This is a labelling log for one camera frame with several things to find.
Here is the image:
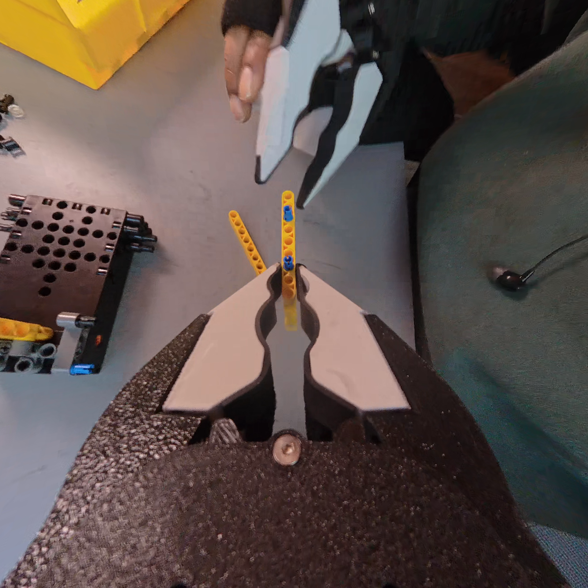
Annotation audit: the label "black lego base block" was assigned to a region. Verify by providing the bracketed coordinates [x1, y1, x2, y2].
[0, 194, 158, 375]

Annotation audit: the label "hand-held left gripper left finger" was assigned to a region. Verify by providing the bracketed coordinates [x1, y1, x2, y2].
[162, 263, 282, 442]

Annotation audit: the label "pile of small lego parts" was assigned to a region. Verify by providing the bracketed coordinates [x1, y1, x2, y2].
[0, 94, 26, 157]

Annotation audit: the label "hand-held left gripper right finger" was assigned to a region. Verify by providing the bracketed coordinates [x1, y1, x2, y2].
[296, 264, 412, 442]

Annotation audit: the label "person's right hand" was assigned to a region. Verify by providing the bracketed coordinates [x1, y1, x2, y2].
[223, 25, 275, 124]

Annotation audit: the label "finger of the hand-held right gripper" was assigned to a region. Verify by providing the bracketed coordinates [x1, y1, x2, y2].
[295, 62, 384, 210]
[254, 27, 355, 185]

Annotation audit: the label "person's black pants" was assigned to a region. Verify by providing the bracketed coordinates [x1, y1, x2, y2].
[367, 0, 575, 159]

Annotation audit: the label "grey fabric chair seat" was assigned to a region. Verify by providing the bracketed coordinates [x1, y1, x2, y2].
[528, 521, 588, 588]

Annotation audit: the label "long yellow lego beam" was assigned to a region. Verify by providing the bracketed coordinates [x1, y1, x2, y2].
[228, 210, 268, 276]

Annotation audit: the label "yellow lego beam with pins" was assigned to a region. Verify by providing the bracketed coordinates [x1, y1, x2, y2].
[281, 190, 299, 331]

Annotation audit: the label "yellow storage bin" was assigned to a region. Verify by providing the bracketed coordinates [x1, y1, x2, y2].
[0, 0, 191, 90]

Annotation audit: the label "black earphone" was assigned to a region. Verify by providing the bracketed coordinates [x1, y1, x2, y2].
[488, 234, 588, 291]

